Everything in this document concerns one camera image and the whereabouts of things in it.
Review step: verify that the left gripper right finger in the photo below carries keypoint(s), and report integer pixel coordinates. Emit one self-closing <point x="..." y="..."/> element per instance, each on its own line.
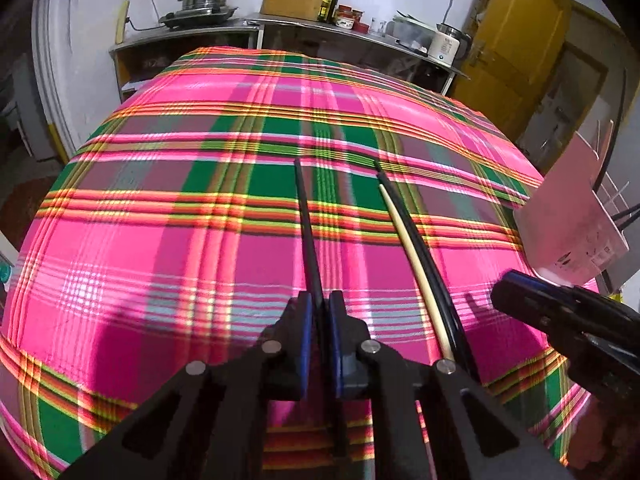
<point x="429" y="421"/>

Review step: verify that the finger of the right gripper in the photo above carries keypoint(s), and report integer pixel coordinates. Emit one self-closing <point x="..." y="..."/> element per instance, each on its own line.
<point x="530" y="299"/>

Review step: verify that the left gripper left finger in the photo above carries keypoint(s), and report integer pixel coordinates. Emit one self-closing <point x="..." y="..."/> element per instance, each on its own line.
<point x="209" y="421"/>

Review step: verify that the cream bamboo chopstick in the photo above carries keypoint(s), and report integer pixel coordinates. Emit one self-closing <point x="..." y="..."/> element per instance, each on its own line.
<point x="420" y="276"/>

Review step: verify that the steel kitchen shelf table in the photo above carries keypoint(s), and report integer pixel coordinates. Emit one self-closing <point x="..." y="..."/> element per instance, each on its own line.
<point x="384" y="54"/>

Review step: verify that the pink utensil holder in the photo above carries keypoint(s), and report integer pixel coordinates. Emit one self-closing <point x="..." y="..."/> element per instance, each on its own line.
<point x="568" y="235"/>

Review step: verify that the pink plaid tablecloth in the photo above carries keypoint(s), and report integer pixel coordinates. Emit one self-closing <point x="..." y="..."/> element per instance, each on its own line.
<point x="173" y="235"/>

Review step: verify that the white electric kettle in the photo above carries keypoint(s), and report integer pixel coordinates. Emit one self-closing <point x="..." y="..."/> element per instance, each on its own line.
<point x="443" y="48"/>

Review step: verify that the yellow wooden door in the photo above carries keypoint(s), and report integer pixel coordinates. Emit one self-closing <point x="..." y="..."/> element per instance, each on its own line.
<point x="511" y="59"/>

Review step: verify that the clear plastic container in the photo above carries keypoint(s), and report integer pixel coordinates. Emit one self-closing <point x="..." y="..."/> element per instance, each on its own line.
<point x="410" y="32"/>

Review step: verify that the red lidded jar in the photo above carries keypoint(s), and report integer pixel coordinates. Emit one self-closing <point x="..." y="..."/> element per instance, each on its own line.
<point x="346" y="17"/>

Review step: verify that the dark oil bottle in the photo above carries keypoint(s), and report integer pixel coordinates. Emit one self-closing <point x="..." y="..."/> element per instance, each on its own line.
<point x="330" y="17"/>

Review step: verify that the black induction cooker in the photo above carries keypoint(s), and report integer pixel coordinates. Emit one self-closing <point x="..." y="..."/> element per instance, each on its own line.
<point x="197" y="17"/>

